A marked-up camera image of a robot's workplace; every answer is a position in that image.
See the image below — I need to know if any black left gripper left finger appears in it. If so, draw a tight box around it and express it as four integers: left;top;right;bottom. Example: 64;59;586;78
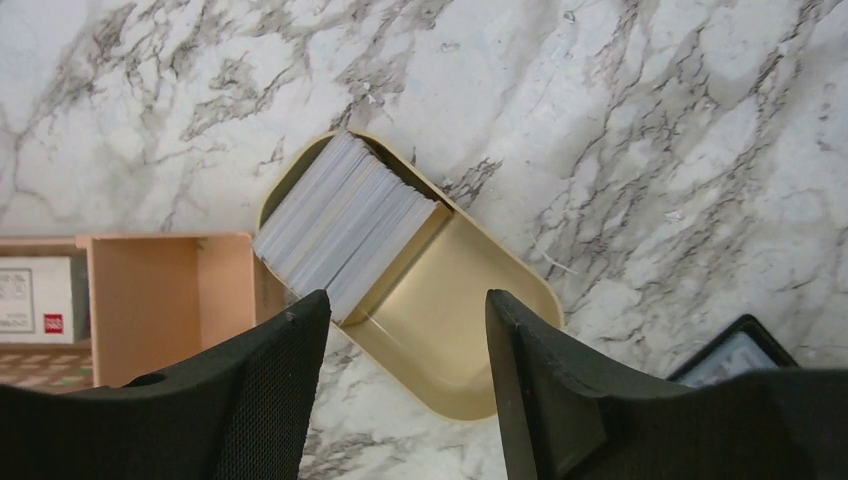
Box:
1;290;331;479

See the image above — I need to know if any stack of credit cards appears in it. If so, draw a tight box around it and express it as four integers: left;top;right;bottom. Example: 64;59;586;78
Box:
253;130;451;326

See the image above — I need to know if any white glue stick box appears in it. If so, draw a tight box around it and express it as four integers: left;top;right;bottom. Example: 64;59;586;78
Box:
1;256;90;344

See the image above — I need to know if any orange plastic desk organizer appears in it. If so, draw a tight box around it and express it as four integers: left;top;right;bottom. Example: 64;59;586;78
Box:
1;232;285;387

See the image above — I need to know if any black leather card holder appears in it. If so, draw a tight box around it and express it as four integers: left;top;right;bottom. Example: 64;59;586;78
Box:
667;314;799;388

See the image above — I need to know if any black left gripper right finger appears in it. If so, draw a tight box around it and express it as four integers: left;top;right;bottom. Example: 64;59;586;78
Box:
485;290;847;479

